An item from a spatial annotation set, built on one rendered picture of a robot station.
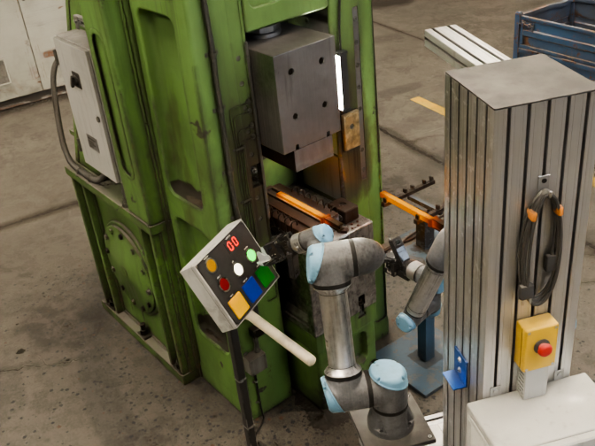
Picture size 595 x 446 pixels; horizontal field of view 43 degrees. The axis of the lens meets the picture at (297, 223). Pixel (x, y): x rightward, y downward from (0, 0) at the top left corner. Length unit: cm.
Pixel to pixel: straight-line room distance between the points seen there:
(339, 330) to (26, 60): 620
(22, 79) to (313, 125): 540
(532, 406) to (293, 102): 149
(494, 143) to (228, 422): 247
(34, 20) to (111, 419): 492
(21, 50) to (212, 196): 523
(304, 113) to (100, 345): 204
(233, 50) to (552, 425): 172
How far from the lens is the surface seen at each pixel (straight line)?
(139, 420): 392
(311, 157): 308
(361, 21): 331
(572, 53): 665
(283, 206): 339
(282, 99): 291
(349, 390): 237
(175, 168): 335
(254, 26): 294
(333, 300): 228
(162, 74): 319
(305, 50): 293
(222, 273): 277
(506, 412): 203
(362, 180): 355
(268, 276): 293
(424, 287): 269
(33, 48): 808
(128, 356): 431
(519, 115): 165
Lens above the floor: 266
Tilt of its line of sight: 31 degrees down
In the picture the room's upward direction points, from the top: 6 degrees counter-clockwise
